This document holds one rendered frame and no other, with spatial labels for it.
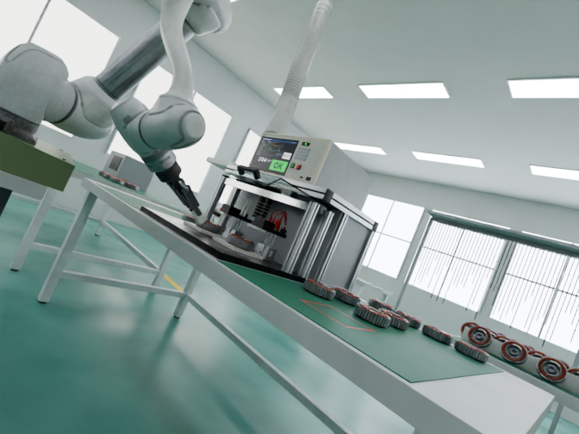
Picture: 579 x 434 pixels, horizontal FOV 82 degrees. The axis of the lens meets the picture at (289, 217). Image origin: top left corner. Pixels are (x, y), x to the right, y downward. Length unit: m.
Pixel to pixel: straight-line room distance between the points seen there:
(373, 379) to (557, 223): 7.06
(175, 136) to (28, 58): 0.56
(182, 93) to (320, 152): 0.65
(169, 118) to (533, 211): 7.25
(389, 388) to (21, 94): 1.20
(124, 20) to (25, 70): 4.93
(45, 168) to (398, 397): 1.09
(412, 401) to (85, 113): 1.26
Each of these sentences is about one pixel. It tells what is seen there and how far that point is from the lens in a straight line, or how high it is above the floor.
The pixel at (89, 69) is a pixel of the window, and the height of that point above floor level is 1.97.
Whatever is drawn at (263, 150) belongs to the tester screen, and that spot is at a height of 1.23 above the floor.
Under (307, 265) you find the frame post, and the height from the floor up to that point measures 0.82.
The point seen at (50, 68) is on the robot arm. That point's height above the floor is 1.07.
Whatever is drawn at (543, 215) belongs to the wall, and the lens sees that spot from 7.65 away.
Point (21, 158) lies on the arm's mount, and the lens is 1.23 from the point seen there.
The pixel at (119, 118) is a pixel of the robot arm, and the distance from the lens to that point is 1.03.
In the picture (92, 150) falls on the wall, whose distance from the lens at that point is 5.92.
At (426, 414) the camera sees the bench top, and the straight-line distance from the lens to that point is 0.63.
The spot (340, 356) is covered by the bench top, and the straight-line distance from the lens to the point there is 0.68.
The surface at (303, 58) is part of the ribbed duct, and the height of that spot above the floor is 2.37.
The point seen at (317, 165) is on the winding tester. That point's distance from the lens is 1.37.
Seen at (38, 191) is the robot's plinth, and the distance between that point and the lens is 1.22.
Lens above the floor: 0.89
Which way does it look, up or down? 3 degrees up
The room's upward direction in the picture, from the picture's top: 23 degrees clockwise
